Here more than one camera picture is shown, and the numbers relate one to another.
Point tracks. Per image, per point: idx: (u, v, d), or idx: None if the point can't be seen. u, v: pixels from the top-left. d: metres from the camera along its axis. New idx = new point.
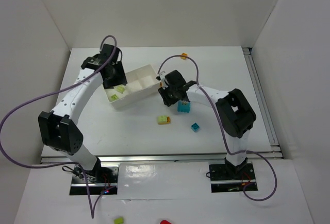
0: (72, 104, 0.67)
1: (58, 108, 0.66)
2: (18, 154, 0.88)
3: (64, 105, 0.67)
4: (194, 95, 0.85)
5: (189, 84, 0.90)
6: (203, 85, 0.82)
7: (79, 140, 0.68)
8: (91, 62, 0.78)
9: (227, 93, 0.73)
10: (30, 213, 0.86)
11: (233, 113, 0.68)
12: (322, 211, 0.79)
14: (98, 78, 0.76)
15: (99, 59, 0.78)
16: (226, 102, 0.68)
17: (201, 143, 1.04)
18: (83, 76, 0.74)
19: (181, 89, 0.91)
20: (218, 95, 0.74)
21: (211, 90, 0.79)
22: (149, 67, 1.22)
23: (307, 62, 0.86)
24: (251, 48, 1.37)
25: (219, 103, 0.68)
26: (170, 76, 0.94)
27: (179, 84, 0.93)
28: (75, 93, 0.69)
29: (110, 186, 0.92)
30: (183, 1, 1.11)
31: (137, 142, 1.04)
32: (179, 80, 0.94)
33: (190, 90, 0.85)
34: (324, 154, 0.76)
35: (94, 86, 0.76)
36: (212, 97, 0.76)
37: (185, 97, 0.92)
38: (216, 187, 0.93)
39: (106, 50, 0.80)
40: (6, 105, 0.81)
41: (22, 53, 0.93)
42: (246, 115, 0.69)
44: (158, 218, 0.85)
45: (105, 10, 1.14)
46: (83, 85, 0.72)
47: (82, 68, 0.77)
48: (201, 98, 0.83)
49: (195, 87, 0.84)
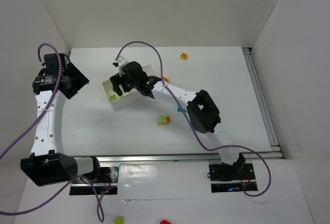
0: (50, 136, 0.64)
1: (37, 147, 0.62)
2: (19, 155, 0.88)
3: (42, 141, 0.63)
4: (159, 94, 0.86)
5: (153, 80, 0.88)
6: (168, 84, 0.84)
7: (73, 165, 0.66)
8: (42, 82, 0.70)
9: (195, 95, 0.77)
10: (31, 213, 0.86)
11: (202, 114, 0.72)
12: (322, 211, 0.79)
14: (60, 97, 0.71)
15: (50, 76, 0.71)
16: (196, 105, 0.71)
17: (201, 143, 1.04)
18: (45, 102, 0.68)
19: (146, 87, 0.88)
20: (186, 97, 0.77)
21: (177, 89, 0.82)
22: (150, 66, 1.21)
23: (308, 62, 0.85)
24: (251, 48, 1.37)
25: (190, 108, 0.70)
26: (133, 71, 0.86)
27: (141, 80, 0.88)
28: (46, 124, 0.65)
29: (110, 186, 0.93)
30: (183, 0, 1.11)
31: (137, 142, 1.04)
32: (141, 75, 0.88)
33: (154, 89, 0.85)
34: (324, 154, 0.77)
35: (60, 107, 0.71)
36: (180, 99, 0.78)
37: (150, 93, 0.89)
38: (216, 187, 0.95)
39: (53, 62, 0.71)
40: (6, 105, 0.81)
41: (21, 54, 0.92)
42: (212, 113, 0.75)
44: (158, 218, 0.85)
45: (104, 10, 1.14)
46: (50, 112, 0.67)
47: (37, 93, 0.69)
48: (168, 98, 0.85)
49: (161, 86, 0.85)
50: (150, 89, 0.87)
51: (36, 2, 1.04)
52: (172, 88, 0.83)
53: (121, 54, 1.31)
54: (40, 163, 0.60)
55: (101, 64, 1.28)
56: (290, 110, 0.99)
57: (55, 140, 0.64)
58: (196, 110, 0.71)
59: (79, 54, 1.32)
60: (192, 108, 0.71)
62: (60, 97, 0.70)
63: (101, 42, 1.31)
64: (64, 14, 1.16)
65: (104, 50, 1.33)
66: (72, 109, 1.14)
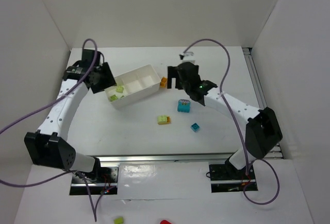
0: (59, 120, 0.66)
1: (45, 126, 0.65)
2: (19, 155, 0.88)
3: (50, 122, 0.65)
4: (212, 101, 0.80)
5: (207, 85, 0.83)
6: (226, 93, 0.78)
7: (71, 155, 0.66)
8: (72, 71, 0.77)
9: (257, 112, 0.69)
10: (30, 213, 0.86)
11: (263, 135, 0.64)
12: (322, 211, 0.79)
14: (82, 88, 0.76)
15: (81, 68, 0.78)
16: (258, 123, 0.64)
17: (201, 143, 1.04)
18: (67, 89, 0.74)
19: (198, 91, 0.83)
20: (247, 112, 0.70)
21: (235, 102, 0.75)
22: (149, 66, 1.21)
23: (308, 62, 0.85)
24: (251, 48, 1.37)
25: (250, 124, 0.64)
26: (186, 72, 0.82)
27: (194, 83, 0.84)
28: (61, 108, 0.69)
29: (110, 186, 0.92)
30: (183, 0, 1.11)
31: (137, 142, 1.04)
32: (193, 77, 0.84)
33: (208, 96, 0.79)
34: (324, 155, 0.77)
35: (78, 98, 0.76)
36: (239, 113, 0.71)
37: (200, 99, 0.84)
38: (216, 187, 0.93)
39: (88, 56, 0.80)
40: (6, 105, 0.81)
41: (21, 54, 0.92)
42: (274, 136, 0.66)
44: (158, 218, 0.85)
45: (104, 9, 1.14)
46: (68, 98, 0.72)
47: (64, 80, 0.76)
48: (222, 108, 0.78)
49: (216, 94, 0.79)
50: (202, 95, 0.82)
51: (36, 2, 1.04)
52: (230, 100, 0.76)
53: (121, 54, 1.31)
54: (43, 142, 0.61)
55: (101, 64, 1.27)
56: (290, 110, 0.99)
57: (62, 124, 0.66)
58: (258, 130, 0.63)
59: (80, 54, 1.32)
60: (251, 124, 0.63)
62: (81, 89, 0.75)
63: (101, 42, 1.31)
64: (64, 14, 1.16)
65: (104, 50, 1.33)
66: None
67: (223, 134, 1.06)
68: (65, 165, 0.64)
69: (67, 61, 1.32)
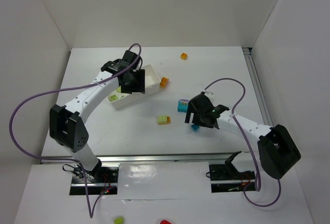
0: (85, 102, 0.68)
1: (71, 104, 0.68)
2: (19, 155, 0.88)
3: (77, 102, 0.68)
4: (225, 123, 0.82)
5: (218, 108, 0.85)
6: (236, 114, 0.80)
7: (84, 139, 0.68)
8: (111, 66, 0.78)
9: (268, 128, 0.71)
10: (30, 213, 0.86)
11: (277, 153, 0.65)
12: (322, 211, 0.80)
14: (114, 83, 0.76)
15: (119, 65, 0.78)
16: (269, 141, 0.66)
17: (201, 143, 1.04)
18: (101, 79, 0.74)
19: (211, 116, 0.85)
20: (259, 130, 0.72)
21: (246, 121, 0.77)
22: (149, 66, 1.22)
23: (308, 62, 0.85)
24: (251, 48, 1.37)
25: (263, 143, 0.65)
26: (197, 101, 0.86)
27: (207, 109, 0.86)
28: (89, 93, 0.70)
29: (110, 186, 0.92)
30: (183, 0, 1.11)
31: (137, 142, 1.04)
32: (205, 104, 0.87)
33: (220, 118, 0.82)
34: (324, 155, 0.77)
35: (109, 89, 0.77)
36: (250, 131, 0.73)
37: (214, 123, 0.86)
38: (216, 187, 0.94)
39: (128, 57, 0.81)
40: (6, 105, 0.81)
41: (21, 54, 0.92)
42: (289, 155, 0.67)
44: (158, 218, 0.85)
45: (104, 9, 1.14)
46: (100, 87, 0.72)
47: (101, 70, 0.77)
48: (234, 129, 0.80)
49: (228, 115, 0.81)
50: (215, 118, 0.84)
51: (36, 1, 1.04)
52: (241, 119, 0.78)
53: (121, 54, 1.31)
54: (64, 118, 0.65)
55: (101, 64, 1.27)
56: (290, 110, 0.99)
57: (86, 108, 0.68)
58: (271, 148, 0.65)
59: (80, 53, 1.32)
60: (264, 142, 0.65)
62: (114, 82, 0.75)
63: (101, 42, 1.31)
64: (64, 14, 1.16)
65: (105, 50, 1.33)
66: None
67: (223, 134, 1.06)
68: (75, 146, 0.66)
69: (67, 61, 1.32)
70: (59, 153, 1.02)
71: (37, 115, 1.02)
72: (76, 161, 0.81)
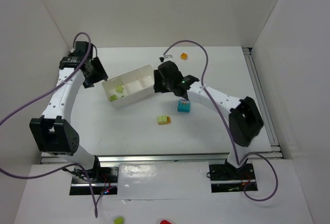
0: (61, 104, 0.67)
1: (48, 111, 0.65)
2: (19, 155, 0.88)
3: (53, 107, 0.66)
4: (195, 96, 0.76)
5: (188, 79, 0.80)
6: (207, 86, 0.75)
7: (76, 139, 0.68)
8: (68, 61, 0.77)
9: (238, 101, 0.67)
10: (30, 214, 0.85)
11: (245, 124, 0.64)
12: (322, 211, 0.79)
14: (80, 76, 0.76)
15: (76, 57, 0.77)
16: (239, 114, 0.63)
17: (201, 142, 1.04)
18: (65, 76, 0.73)
19: (180, 87, 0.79)
20: (229, 103, 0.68)
21: (217, 94, 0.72)
22: (149, 66, 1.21)
23: (308, 62, 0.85)
24: (251, 48, 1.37)
25: (233, 116, 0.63)
26: (166, 69, 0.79)
27: (176, 79, 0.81)
28: (62, 95, 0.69)
29: (110, 186, 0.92)
30: (183, 0, 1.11)
31: (136, 142, 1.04)
32: (175, 73, 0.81)
33: (191, 90, 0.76)
34: (324, 155, 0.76)
35: (77, 85, 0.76)
36: (221, 104, 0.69)
37: (184, 94, 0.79)
38: (216, 187, 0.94)
39: (81, 47, 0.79)
40: (6, 105, 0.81)
41: (22, 54, 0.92)
42: (256, 124, 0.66)
44: (158, 218, 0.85)
45: (104, 9, 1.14)
46: (68, 84, 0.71)
47: (61, 69, 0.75)
48: (205, 102, 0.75)
49: (198, 87, 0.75)
50: (185, 89, 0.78)
51: (36, 2, 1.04)
52: (211, 91, 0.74)
53: (121, 54, 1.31)
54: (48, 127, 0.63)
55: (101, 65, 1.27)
56: (290, 110, 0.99)
57: (65, 109, 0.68)
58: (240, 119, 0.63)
59: None
60: (232, 115, 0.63)
62: (79, 74, 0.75)
63: (101, 42, 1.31)
64: (64, 14, 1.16)
65: (104, 50, 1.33)
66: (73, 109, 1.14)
67: (223, 134, 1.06)
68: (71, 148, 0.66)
69: None
70: None
71: (37, 114, 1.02)
72: (75, 164, 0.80)
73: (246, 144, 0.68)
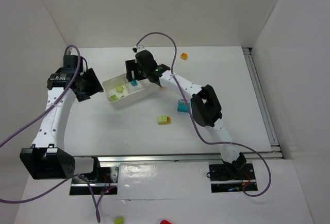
0: (52, 131, 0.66)
1: (39, 139, 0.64)
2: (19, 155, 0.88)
3: (44, 134, 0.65)
4: (166, 82, 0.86)
5: (161, 68, 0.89)
6: (176, 74, 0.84)
7: (70, 162, 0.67)
8: (56, 79, 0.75)
9: (200, 88, 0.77)
10: (30, 214, 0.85)
11: (204, 107, 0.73)
12: (322, 211, 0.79)
14: (70, 95, 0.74)
15: (64, 74, 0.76)
16: (199, 99, 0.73)
17: (201, 142, 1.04)
18: (54, 98, 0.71)
19: (153, 74, 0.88)
20: (192, 89, 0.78)
21: (184, 81, 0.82)
22: None
23: (308, 61, 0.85)
24: (251, 48, 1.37)
25: (193, 100, 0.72)
26: (142, 57, 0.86)
27: (150, 67, 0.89)
28: (52, 119, 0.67)
29: (110, 186, 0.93)
30: (183, 0, 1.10)
31: (136, 142, 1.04)
32: (150, 62, 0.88)
33: (162, 78, 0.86)
34: (324, 154, 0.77)
35: (67, 104, 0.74)
36: (186, 90, 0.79)
37: (157, 81, 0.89)
38: (216, 187, 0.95)
39: (70, 63, 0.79)
40: (6, 105, 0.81)
41: (22, 54, 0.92)
42: (213, 108, 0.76)
44: (158, 218, 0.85)
45: (104, 9, 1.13)
46: (58, 107, 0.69)
47: (50, 88, 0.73)
48: (175, 88, 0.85)
49: (168, 75, 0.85)
50: (158, 77, 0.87)
51: (36, 2, 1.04)
52: (180, 79, 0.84)
53: (121, 54, 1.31)
54: (40, 156, 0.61)
55: (101, 64, 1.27)
56: (290, 110, 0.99)
57: (57, 134, 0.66)
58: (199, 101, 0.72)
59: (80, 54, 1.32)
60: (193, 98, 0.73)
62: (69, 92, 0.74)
63: (101, 42, 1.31)
64: (64, 14, 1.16)
65: (104, 50, 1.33)
66: (72, 109, 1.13)
67: None
68: (66, 173, 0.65)
69: None
70: None
71: (37, 114, 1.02)
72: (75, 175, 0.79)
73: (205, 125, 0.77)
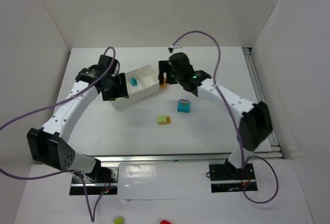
0: (63, 120, 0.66)
1: (48, 124, 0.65)
2: (18, 155, 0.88)
3: (55, 121, 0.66)
4: (205, 93, 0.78)
5: (200, 75, 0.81)
6: (219, 85, 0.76)
7: (70, 155, 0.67)
8: (86, 73, 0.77)
9: (251, 105, 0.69)
10: (29, 213, 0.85)
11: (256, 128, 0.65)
12: (322, 212, 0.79)
14: (92, 92, 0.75)
15: (95, 71, 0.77)
16: (251, 119, 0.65)
17: (201, 142, 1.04)
18: (77, 91, 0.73)
19: (191, 82, 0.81)
20: (241, 106, 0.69)
21: (230, 95, 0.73)
22: (149, 66, 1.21)
23: (308, 61, 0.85)
24: (251, 48, 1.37)
25: (244, 121, 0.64)
26: (178, 62, 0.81)
27: (187, 73, 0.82)
28: (67, 109, 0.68)
29: (110, 186, 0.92)
30: (183, 0, 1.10)
31: (136, 142, 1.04)
32: (186, 67, 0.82)
33: (202, 87, 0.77)
34: (324, 154, 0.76)
35: (87, 101, 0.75)
36: (233, 106, 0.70)
37: (194, 90, 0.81)
38: (216, 187, 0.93)
39: (104, 62, 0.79)
40: (6, 105, 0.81)
41: (22, 54, 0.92)
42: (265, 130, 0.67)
44: (158, 218, 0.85)
45: (104, 9, 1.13)
46: (77, 100, 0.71)
47: (77, 81, 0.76)
48: (215, 100, 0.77)
49: (210, 86, 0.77)
50: (196, 86, 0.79)
51: (35, 2, 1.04)
52: (224, 91, 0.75)
53: (121, 54, 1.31)
54: None
55: None
56: (290, 110, 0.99)
57: (66, 125, 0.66)
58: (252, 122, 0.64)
59: (80, 54, 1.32)
60: (245, 119, 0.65)
62: (91, 90, 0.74)
63: (101, 42, 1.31)
64: (64, 14, 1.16)
65: (104, 50, 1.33)
66: None
67: (222, 134, 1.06)
68: (62, 165, 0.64)
69: (67, 61, 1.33)
70: None
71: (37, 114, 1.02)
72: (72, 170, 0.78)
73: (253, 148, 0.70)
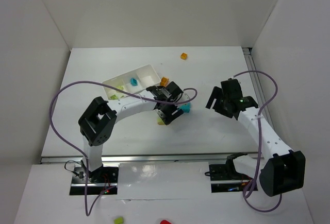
0: (124, 107, 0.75)
1: (112, 103, 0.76)
2: (18, 154, 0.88)
3: (118, 103, 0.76)
4: (246, 120, 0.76)
5: (247, 99, 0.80)
6: (262, 117, 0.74)
7: (105, 137, 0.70)
8: (155, 90, 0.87)
9: (287, 151, 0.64)
10: (29, 213, 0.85)
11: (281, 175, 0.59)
12: (322, 211, 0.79)
14: (151, 104, 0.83)
15: (162, 92, 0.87)
16: (281, 162, 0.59)
17: (201, 142, 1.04)
18: (144, 95, 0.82)
19: (234, 102, 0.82)
20: (277, 147, 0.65)
21: (269, 131, 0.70)
22: (149, 66, 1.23)
23: (308, 61, 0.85)
24: (251, 48, 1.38)
25: (271, 159, 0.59)
26: (228, 84, 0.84)
27: (235, 96, 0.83)
28: (131, 102, 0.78)
29: (110, 186, 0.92)
30: (183, 0, 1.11)
31: (137, 142, 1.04)
32: (235, 91, 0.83)
33: (245, 113, 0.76)
34: (324, 154, 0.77)
35: (146, 107, 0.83)
36: (268, 144, 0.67)
37: (236, 112, 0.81)
38: (216, 187, 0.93)
39: (171, 87, 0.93)
40: (6, 105, 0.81)
41: (21, 53, 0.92)
42: (293, 181, 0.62)
44: (158, 218, 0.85)
45: (105, 9, 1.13)
46: (140, 101, 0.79)
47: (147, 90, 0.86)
48: (252, 131, 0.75)
49: (253, 115, 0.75)
50: (240, 109, 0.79)
51: (36, 1, 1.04)
52: (264, 125, 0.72)
53: (121, 54, 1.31)
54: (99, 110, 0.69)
55: (101, 64, 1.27)
56: (290, 109, 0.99)
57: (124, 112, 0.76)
58: (279, 167, 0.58)
59: (80, 53, 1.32)
60: (273, 160, 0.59)
62: (152, 104, 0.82)
63: (101, 42, 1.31)
64: (64, 14, 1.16)
65: (104, 50, 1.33)
66: (72, 108, 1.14)
67: (223, 134, 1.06)
68: (95, 141, 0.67)
69: (67, 61, 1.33)
70: (59, 153, 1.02)
71: (36, 114, 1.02)
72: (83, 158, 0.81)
73: (270, 194, 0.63)
